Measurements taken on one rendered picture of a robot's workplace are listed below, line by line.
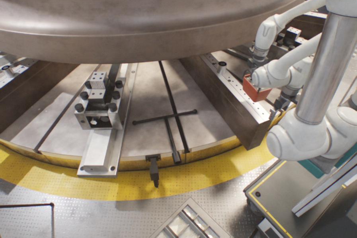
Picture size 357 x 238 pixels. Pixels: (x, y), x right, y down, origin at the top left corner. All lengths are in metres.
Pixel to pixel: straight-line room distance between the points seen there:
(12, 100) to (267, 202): 2.43
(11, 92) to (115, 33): 1.24
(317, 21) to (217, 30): 2.14
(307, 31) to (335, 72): 3.03
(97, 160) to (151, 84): 1.10
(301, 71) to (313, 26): 2.67
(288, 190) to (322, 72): 1.26
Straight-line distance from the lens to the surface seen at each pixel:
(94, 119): 1.86
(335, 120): 1.02
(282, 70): 1.02
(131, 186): 2.11
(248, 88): 1.65
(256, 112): 1.74
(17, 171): 2.65
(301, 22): 3.73
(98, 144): 1.84
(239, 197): 2.10
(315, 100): 0.83
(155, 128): 2.02
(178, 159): 1.78
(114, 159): 1.84
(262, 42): 1.38
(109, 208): 2.08
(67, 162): 2.31
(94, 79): 1.82
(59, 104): 2.56
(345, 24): 0.73
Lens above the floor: 1.91
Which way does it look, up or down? 46 degrees down
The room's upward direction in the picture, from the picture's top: straight up
